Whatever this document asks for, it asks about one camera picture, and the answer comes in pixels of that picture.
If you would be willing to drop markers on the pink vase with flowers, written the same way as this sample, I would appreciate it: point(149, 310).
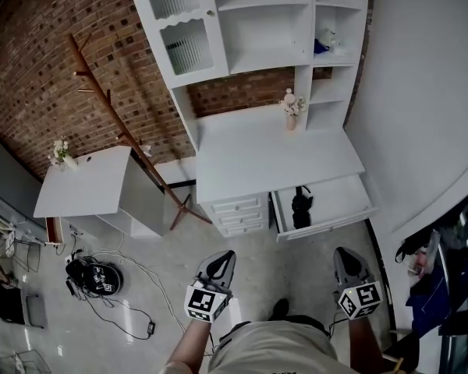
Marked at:
point(291, 121)

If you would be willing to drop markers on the black round floor device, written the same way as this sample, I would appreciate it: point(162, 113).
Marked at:
point(95, 277)

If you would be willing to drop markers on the person's beige shirt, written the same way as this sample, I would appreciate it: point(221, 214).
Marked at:
point(277, 349)

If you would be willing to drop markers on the person's black shoe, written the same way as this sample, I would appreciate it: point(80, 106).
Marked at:
point(281, 308)

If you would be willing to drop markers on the blue garment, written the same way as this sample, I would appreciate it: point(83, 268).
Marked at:
point(437, 298)

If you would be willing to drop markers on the white drawer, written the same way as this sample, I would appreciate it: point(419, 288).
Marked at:
point(335, 201)

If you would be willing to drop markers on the grey flat panel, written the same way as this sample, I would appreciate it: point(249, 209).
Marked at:
point(8, 177)

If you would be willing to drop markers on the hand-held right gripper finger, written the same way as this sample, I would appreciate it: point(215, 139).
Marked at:
point(339, 267)
point(363, 269)

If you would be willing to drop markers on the person's left forearm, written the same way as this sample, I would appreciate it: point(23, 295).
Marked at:
point(189, 349)

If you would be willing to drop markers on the white three-drawer pedestal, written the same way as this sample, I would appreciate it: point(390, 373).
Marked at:
point(238, 212)

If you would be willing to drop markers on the white ribbed-glass cabinet door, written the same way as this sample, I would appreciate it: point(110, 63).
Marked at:
point(187, 45)

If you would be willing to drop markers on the white flowers in white vase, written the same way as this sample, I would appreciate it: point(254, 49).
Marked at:
point(60, 152)

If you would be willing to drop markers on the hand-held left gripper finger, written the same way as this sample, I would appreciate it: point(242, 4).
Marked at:
point(231, 273)
point(206, 267)

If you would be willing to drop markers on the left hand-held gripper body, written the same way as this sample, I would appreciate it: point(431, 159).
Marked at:
point(201, 302)

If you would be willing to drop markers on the small white side table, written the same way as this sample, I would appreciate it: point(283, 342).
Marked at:
point(86, 185)

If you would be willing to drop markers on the black bag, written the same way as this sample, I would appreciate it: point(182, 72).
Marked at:
point(413, 248)

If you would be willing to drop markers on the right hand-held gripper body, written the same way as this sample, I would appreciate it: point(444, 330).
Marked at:
point(359, 300)

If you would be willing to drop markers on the blue shelf ornament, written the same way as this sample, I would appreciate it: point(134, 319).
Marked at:
point(320, 47)

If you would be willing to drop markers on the black object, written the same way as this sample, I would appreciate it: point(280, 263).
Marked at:
point(301, 212)

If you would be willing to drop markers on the white desk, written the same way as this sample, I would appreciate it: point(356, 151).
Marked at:
point(265, 158)

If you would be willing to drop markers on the person's black trousers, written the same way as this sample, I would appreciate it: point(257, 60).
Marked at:
point(308, 320)

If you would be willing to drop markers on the brown wooden coat rack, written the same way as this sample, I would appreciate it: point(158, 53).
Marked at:
point(119, 119)

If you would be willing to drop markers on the person's right forearm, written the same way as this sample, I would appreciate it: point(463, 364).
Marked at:
point(364, 345)

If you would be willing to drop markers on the black power adapter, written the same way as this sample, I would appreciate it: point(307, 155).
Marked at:
point(151, 327)

